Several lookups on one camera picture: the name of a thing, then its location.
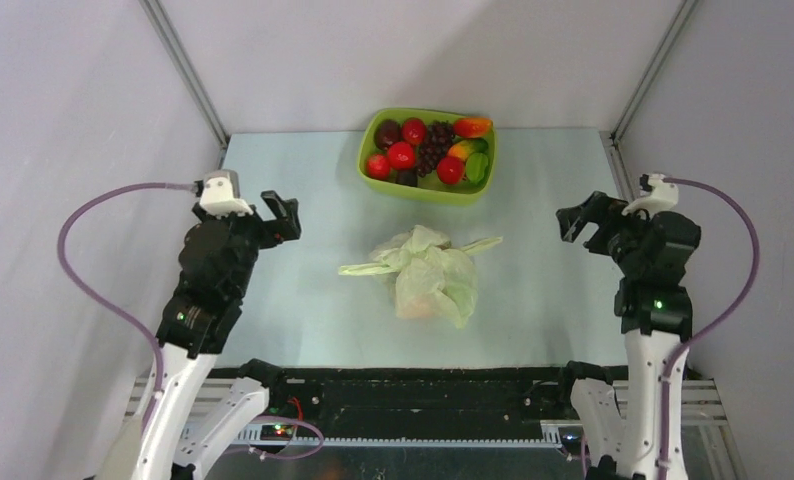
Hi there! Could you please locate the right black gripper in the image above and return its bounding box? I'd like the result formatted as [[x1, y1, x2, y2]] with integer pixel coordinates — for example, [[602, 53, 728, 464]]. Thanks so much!
[[557, 190, 660, 277]]

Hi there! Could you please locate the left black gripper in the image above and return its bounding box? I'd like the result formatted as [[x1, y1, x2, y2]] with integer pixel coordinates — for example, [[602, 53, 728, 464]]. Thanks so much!
[[193, 189, 300, 298]]

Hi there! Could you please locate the pale green plastic bag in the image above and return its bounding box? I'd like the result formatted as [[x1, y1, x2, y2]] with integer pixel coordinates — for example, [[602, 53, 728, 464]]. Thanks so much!
[[338, 225, 503, 329]]

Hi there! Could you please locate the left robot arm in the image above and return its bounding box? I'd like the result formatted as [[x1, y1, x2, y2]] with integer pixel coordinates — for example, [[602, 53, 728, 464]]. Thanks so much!
[[97, 190, 302, 479]]

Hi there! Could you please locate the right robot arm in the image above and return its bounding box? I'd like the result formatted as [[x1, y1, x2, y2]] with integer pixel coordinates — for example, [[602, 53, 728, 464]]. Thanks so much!
[[554, 191, 701, 479]]

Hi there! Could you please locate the fake strawberry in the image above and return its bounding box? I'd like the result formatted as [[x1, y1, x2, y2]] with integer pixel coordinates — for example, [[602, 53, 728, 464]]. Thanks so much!
[[364, 153, 391, 181]]

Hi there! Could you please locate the green fake starfruit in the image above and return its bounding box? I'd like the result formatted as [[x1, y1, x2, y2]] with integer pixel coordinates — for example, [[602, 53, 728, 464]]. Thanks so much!
[[464, 152, 490, 185]]

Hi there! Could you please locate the red fake fruit middle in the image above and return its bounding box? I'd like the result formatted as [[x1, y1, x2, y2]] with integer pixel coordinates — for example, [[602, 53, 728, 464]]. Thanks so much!
[[386, 141, 416, 171]]

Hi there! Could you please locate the red fake fruit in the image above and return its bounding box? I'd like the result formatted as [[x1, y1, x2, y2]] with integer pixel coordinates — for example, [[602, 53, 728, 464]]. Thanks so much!
[[401, 117, 427, 146], [436, 156, 465, 185], [386, 141, 416, 171]]

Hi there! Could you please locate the dark red fake plum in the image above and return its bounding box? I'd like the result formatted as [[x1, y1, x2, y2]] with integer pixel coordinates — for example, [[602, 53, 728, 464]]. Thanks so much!
[[374, 119, 402, 151]]

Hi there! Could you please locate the yellow green fake mango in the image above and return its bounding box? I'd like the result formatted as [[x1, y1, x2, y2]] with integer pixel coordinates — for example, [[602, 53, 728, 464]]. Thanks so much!
[[447, 138, 489, 163]]

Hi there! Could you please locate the red fake fruit lower right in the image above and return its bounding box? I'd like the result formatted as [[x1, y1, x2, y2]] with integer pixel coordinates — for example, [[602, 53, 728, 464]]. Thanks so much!
[[436, 156, 465, 185]]

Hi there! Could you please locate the orange red fake mango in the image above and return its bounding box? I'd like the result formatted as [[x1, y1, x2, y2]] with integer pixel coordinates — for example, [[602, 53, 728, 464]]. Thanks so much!
[[453, 117, 494, 139]]

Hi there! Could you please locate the red fake fruit top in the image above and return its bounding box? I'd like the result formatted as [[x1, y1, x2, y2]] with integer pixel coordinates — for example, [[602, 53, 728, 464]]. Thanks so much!
[[401, 117, 427, 146]]

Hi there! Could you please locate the fake grape bunch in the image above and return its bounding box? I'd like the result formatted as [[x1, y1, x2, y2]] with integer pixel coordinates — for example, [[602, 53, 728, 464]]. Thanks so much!
[[416, 121, 456, 178]]

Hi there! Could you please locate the green plastic fruit bowl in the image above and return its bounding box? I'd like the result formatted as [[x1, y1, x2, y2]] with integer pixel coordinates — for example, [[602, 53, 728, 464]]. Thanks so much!
[[356, 107, 497, 205]]

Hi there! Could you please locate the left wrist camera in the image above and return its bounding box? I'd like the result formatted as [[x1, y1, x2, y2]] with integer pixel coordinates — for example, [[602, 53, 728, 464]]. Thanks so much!
[[197, 169, 254, 218]]

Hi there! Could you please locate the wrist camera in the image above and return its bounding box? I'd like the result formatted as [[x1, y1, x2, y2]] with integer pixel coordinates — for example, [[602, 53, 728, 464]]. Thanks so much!
[[197, 169, 254, 218], [622, 173, 679, 218]]

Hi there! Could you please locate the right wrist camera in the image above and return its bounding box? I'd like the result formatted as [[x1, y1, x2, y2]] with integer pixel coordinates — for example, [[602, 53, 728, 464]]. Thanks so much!
[[622, 173, 679, 218]]

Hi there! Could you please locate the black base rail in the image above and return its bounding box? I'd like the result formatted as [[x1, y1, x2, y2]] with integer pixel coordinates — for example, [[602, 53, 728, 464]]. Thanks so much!
[[204, 366, 630, 441]]

